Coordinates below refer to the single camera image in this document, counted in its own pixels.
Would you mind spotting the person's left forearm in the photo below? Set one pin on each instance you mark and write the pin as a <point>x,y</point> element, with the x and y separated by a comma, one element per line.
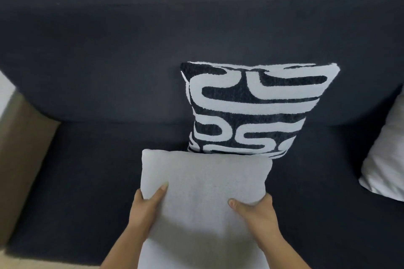
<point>121,248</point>

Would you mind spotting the person's right thumb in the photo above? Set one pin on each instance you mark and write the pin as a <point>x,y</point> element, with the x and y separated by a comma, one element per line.
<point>241,206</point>

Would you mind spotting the black and white patterned pillow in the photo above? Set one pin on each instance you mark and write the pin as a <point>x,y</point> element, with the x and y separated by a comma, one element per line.
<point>252,108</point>

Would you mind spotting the dark grey fabric sofa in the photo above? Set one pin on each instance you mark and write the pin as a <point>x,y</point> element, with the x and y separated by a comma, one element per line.
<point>126,89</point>

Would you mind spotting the person's left thumb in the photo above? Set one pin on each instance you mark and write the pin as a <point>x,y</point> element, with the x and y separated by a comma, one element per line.
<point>157,194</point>

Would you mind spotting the plain grey pillow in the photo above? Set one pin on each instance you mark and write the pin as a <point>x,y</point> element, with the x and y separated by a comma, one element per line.
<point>202,205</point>

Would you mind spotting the person's right hand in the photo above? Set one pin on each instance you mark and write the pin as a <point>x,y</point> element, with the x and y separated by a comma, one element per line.
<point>261,215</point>

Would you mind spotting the person's left hand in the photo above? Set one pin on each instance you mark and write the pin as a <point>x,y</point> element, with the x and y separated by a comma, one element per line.
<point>142,212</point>

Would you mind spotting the person's right forearm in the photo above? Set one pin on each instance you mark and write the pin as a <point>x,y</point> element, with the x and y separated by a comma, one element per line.
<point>284,251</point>

